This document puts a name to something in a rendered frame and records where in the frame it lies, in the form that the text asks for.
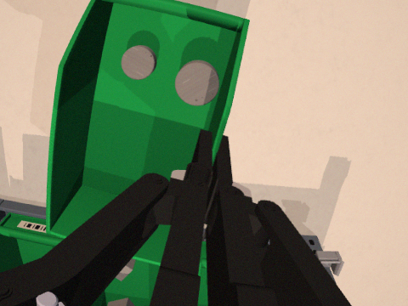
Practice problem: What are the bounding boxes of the green open-front bin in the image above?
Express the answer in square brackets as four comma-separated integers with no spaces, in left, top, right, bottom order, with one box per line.
[91,260,160,306]
[0,212,63,273]
[46,0,250,239]
[197,241,208,306]

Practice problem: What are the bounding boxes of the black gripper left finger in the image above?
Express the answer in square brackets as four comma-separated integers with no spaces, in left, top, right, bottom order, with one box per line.
[0,129,213,306]

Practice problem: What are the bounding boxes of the grey storage shelf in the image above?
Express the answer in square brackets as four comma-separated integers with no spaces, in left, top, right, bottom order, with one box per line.
[0,199,344,281]

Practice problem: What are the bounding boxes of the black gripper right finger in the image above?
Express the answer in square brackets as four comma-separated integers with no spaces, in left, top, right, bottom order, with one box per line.
[203,135,352,306]

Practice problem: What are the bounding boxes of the grey metal disc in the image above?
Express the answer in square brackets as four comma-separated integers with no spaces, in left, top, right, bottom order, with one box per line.
[122,45,157,80]
[175,60,219,106]

